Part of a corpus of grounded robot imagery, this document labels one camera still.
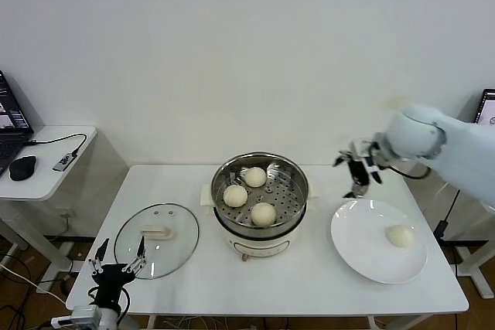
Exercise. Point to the white steamed baozi bun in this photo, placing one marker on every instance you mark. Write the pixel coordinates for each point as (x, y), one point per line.
(235, 195)
(255, 176)
(263, 214)
(399, 236)

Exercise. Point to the white wall socket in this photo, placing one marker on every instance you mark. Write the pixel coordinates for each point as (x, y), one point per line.
(66, 214)

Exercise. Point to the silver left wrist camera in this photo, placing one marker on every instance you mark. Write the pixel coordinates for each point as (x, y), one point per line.
(81, 316)

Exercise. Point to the black computer mouse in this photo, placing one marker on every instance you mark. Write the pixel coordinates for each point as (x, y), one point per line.
(23, 167)

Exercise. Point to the cream electric cooking pot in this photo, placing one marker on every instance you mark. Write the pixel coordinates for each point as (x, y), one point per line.
(259, 247)

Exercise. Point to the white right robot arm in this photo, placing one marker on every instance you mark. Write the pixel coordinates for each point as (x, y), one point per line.
(417, 133)

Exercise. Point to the grey open laptop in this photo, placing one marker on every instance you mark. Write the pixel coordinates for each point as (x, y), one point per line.
(486, 107)

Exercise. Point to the black open laptop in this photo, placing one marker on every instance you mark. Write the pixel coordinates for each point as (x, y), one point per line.
(11, 113)

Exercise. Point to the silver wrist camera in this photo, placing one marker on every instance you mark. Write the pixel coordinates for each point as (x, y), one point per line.
(81, 316)
(374, 175)

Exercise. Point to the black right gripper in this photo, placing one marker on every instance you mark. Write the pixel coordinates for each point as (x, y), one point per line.
(359, 173)

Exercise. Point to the white round plate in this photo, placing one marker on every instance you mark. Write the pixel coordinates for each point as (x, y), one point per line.
(348, 229)

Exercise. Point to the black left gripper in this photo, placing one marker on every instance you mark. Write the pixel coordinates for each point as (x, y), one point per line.
(111, 279)

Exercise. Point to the silver usb hub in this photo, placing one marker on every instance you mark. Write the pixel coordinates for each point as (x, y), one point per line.
(64, 160)

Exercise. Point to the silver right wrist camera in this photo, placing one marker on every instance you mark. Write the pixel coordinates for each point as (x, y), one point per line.
(374, 175)

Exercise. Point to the stainless steel steamer basket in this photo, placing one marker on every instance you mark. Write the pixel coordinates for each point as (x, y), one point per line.
(290, 198)

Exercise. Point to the white side table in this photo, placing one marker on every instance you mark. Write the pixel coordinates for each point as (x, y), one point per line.
(50, 187)
(473, 268)

